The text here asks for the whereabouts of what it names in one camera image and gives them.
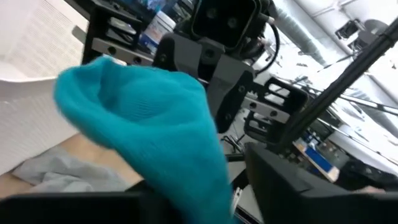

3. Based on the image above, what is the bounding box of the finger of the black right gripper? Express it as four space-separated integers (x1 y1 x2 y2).
206 55 257 134
152 32 203 78

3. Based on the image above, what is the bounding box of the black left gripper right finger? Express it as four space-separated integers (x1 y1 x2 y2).
244 142 349 224

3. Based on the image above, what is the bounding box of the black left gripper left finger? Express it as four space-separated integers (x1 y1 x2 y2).
94 179 188 224

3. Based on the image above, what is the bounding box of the teal knit cloth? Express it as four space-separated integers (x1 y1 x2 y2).
53 55 240 224

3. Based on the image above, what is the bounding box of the light grey cloth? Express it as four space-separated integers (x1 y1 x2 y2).
11 145 131 194

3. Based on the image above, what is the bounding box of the white labelled canister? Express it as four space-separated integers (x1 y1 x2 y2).
139 11 177 54

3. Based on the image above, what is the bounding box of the blue white box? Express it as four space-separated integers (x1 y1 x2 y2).
303 144 340 183

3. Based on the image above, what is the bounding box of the white perforated plastic basket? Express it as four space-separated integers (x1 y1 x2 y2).
0 0 91 177

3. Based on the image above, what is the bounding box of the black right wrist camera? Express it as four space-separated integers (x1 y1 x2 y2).
190 0 267 50

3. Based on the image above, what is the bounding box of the black camera cable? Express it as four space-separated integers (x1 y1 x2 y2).
253 21 280 75

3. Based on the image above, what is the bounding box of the black aluminium table frame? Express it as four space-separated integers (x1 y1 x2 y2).
273 17 398 155

